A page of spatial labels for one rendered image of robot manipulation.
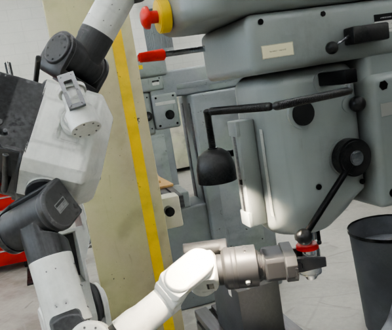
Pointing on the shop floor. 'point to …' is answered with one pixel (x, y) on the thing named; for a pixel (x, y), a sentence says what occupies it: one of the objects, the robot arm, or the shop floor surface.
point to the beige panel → (123, 177)
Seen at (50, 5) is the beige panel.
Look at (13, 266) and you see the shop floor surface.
